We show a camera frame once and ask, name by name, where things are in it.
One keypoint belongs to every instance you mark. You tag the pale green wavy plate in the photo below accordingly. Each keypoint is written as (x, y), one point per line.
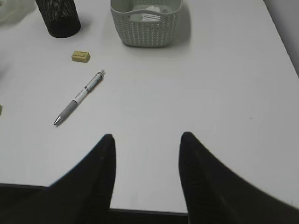
(13, 11)

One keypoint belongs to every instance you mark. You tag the yellow eraser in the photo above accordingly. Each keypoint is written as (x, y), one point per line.
(80, 56)

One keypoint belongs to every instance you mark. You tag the green woven plastic basket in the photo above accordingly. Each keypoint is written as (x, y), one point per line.
(148, 34)

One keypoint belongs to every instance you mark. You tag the white waste paper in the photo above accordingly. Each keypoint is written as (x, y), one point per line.
(150, 17)

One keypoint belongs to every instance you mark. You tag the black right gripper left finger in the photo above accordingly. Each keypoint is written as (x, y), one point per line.
(82, 196)

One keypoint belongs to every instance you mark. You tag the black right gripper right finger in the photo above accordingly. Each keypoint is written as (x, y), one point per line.
(214, 194)

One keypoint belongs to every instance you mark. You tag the grey and white pen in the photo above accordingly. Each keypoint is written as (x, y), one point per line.
(79, 98)

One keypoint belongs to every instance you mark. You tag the black mesh pen holder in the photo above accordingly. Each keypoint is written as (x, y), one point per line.
(60, 17)

